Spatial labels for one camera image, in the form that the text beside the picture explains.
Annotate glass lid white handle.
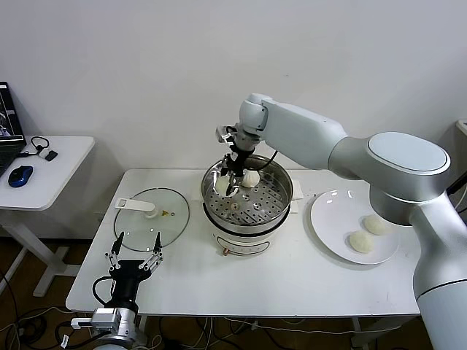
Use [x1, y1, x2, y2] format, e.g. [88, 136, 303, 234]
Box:
[114, 187, 191, 253]

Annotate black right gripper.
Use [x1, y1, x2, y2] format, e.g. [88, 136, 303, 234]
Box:
[219, 144, 256, 198]

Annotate white side table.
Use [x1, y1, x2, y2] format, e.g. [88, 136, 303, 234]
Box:
[0, 136, 96, 298]

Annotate black power cable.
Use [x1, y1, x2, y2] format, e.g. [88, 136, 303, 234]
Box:
[447, 174, 467, 217]

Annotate white round plate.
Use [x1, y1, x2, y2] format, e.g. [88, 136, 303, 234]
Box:
[309, 190, 401, 265]

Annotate thin black cable loop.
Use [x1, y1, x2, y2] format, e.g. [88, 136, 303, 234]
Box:
[16, 136, 51, 160]

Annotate white steamed baozi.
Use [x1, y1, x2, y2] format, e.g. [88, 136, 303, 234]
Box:
[215, 175, 234, 196]
[346, 230, 375, 254]
[363, 214, 388, 236]
[242, 168, 260, 189]

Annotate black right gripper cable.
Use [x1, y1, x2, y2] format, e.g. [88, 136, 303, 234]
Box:
[251, 147, 281, 173]

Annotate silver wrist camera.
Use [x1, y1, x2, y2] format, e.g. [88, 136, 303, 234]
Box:
[70, 308, 117, 331]
[215, 125, 234, 144]

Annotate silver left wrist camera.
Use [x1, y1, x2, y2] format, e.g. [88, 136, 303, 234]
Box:
[70, 308, 117, 331]

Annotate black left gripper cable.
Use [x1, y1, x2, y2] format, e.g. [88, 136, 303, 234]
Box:
[91, 276, 116, 307]

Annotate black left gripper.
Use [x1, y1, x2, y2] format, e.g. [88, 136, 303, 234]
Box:
[104, 231, 164, 310]

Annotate steel steamer basket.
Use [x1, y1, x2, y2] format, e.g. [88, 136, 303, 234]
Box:
[190, 154, 304, 234]

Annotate black floor cable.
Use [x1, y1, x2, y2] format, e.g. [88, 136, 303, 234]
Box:
[0, 269, 48, 350]

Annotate black laptop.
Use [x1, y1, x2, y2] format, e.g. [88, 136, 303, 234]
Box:
[0, 82, 28, 179]

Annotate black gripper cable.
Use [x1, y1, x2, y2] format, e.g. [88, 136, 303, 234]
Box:
[91, 276, 116, 307]
[251, 147, 281, 173]

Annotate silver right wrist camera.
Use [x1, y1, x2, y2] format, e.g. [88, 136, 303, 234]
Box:
[215, 125, 234, 144]

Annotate white floor cable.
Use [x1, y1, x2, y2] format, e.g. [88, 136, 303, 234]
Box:
[145, 316, 413, 347]

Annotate blue computer mouse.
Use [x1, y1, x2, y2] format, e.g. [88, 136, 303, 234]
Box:
[7, 165, 34, 189]

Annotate white electric cooker base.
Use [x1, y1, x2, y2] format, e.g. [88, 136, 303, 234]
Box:
[202, 198, 298, 258]

